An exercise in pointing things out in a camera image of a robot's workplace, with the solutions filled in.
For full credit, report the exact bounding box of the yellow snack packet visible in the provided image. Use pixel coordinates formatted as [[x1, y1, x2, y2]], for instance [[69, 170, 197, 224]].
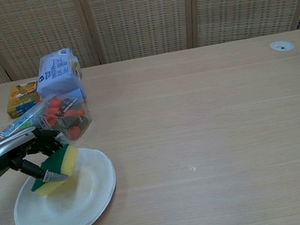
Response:
[[3, 81, 44, 120]]

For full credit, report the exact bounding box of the woven rattan folding screen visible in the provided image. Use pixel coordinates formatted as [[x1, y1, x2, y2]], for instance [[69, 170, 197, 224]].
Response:
[[0, 0, 300, 88]]

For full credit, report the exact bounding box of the white round plate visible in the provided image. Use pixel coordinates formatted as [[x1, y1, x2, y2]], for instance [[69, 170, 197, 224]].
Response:
[[5, 142, 124, 225]]

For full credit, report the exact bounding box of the printed cylindrical roll in plastic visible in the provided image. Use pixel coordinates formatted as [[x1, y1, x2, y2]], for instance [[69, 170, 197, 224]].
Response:
[[0, 103, 51, 140]]

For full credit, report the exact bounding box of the round grey cable grommet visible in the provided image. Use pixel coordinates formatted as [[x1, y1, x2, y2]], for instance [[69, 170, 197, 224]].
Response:
[[269, 38, 296, 54]]

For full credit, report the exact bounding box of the blue plastic-wrapped tissue pack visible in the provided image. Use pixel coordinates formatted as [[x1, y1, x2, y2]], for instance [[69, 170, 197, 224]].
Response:
[[30, 46, 88, 107]]

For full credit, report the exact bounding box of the green and yellow sponge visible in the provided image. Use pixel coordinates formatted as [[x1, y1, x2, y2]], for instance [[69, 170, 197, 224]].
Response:
[[24, 143, 84, 200]]

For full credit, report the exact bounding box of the left silver and black robot hand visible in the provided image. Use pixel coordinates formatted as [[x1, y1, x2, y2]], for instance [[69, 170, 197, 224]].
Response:
[[0, 121, 76, 192]]

